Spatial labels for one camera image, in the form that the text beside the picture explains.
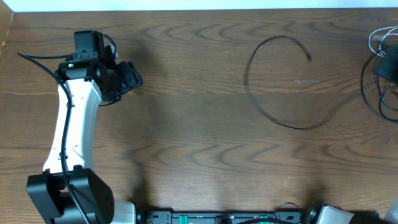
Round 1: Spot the white USB cable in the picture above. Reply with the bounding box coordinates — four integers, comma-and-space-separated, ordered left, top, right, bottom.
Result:
368, 26, 398, 58

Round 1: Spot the black USB cable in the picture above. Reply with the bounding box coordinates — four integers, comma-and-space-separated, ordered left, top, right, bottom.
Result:
360, 46, 398, 125
244, 35, 355, 131

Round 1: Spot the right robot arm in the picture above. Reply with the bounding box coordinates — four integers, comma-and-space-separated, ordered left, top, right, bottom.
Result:
302, 44, 397, 224

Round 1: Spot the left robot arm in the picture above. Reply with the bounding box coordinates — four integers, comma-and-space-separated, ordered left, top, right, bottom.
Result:
26, 30, 146, 223

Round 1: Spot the left camera black cable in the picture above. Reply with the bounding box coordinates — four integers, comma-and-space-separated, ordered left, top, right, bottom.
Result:
17, 51, 91, 224

